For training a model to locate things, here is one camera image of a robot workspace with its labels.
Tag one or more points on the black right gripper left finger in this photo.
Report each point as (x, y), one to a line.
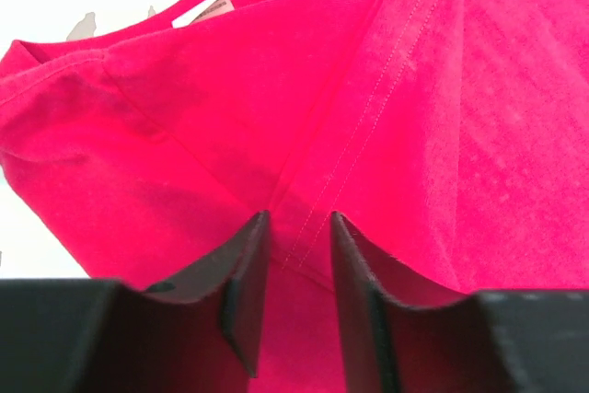
(196, 331)

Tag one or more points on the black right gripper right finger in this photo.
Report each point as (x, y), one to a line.
(402, 332)

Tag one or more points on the red t shirt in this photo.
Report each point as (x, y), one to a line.
(453, 133)

